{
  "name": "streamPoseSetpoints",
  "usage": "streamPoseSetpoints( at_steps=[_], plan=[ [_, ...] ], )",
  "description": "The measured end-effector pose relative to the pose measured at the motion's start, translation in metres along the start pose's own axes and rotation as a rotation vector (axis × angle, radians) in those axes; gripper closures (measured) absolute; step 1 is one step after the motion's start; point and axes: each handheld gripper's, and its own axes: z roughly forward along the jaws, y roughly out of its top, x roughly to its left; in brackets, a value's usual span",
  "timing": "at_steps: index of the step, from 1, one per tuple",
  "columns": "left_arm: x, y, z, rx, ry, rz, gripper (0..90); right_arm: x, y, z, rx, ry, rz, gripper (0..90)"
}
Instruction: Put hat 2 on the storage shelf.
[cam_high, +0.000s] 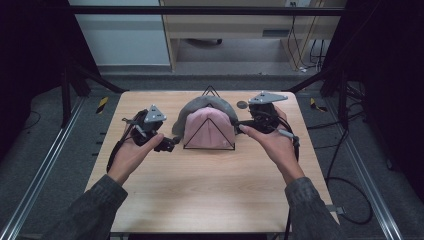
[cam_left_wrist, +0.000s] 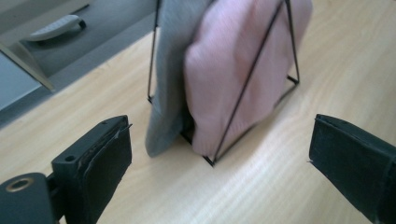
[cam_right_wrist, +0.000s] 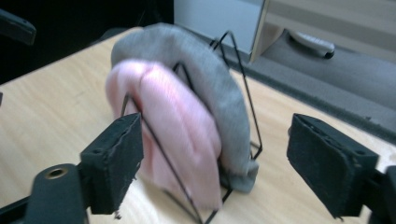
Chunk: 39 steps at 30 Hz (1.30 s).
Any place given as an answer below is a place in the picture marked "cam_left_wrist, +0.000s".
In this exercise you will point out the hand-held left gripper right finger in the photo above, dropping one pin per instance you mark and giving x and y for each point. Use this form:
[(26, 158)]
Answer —
[(351, 155)]

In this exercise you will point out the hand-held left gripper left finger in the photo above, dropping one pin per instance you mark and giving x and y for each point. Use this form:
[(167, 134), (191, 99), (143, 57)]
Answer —
[(102, 168)]

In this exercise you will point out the grey knit beanie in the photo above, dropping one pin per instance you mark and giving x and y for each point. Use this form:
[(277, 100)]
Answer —
[(169, 77)]

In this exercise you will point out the pink knit beanie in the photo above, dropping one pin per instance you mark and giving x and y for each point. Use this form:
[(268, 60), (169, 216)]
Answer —
[(224, 77)]

